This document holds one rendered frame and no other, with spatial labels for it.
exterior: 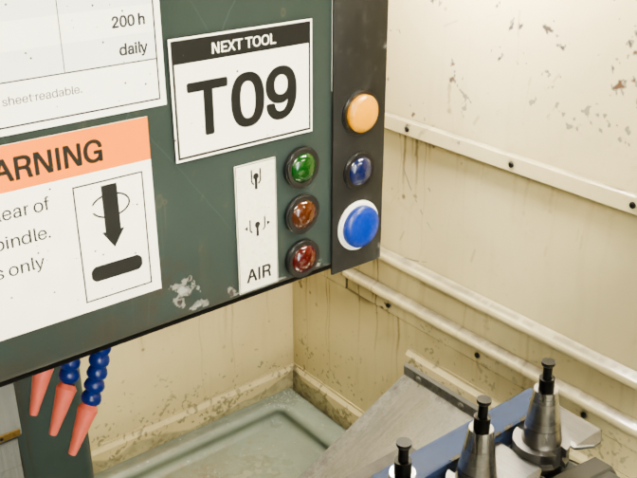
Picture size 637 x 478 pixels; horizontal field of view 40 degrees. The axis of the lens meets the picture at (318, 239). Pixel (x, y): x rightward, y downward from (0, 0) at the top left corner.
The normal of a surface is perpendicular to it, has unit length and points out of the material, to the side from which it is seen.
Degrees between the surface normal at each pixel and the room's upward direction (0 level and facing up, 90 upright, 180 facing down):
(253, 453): 0
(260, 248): 90
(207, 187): 90
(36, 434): 90
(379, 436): 25
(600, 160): 90
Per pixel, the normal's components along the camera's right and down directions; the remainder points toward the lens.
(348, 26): 0.62, 0.33
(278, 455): 0.00, -0.91
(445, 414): -0.33, -0.72
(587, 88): -0.78, 0.26
